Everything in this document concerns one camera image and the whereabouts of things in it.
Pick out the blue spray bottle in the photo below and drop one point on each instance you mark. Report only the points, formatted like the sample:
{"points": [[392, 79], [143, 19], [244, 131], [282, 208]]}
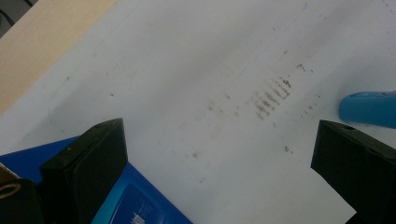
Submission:
{"points": [[369, 109]]}

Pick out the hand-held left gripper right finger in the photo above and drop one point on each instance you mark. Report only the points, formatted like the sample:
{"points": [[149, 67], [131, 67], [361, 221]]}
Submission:
{"points": [[358, 168]]}

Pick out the blue cardboard box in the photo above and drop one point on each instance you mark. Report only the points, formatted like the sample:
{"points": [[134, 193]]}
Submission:
{"points": [[140, 202]]}

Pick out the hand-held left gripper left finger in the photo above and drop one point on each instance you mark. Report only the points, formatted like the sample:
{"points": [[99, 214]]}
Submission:
{"points": [[84, 174]]}

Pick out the white paper sheet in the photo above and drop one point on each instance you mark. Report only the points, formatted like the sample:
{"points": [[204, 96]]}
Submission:
{"points": [[202, 62]]}

